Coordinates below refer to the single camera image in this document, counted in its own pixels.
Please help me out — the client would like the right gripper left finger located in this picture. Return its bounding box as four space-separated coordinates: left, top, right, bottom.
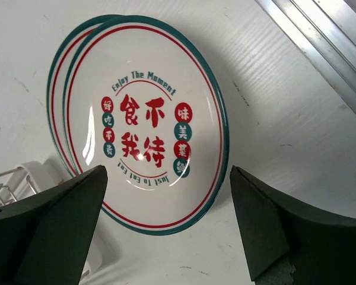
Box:
0 165 108 284

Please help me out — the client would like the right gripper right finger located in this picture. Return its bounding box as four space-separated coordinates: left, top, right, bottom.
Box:
230 166 356 284

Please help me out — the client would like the white printed plate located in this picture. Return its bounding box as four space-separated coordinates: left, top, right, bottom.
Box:
63 15 230 236
46 14 115 177

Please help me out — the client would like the white drip tray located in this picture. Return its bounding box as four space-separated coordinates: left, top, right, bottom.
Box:
5 160 104 285

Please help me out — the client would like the wire dish rack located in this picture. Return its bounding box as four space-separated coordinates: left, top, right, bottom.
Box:
0 166 39 207

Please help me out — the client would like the aluminium rail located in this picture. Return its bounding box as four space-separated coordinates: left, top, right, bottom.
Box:
258 1 356 114

